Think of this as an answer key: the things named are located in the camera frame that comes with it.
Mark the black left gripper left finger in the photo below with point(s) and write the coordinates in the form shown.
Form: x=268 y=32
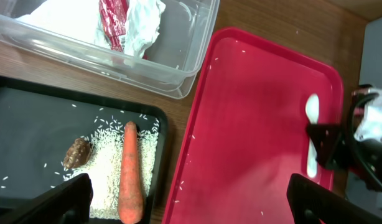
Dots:
x=75 y=194

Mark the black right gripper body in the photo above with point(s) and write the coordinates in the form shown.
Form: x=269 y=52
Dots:
x=366 y=154

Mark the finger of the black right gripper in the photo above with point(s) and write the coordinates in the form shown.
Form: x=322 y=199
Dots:
x=330 y=147

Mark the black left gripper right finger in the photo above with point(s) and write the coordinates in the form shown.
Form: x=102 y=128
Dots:
x=312 y=203

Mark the white plastic spoon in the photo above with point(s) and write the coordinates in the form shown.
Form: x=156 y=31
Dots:
x=312 y=113

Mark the brown food scrap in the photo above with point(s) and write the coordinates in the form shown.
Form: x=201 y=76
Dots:
x=78 y=154

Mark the orange carrot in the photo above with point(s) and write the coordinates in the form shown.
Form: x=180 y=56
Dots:
x=130 y=198

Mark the white napkin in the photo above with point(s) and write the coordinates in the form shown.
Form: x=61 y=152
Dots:
x=80 y=19

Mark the red snack wrapper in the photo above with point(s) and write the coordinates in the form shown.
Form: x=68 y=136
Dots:
x=113 y=15

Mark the grey dishwasher rack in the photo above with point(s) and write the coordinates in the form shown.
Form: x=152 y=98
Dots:
x=370 y=73

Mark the pile of white rice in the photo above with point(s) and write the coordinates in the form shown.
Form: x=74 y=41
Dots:
x=104 y=165

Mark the red serving tray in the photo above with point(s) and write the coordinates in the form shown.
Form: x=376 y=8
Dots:
x=246 y=135

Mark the black tray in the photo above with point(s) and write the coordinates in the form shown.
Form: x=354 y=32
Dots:
x=38 y=123

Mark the clear plastic bin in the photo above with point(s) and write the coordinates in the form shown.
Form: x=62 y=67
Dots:
x=169 y=65

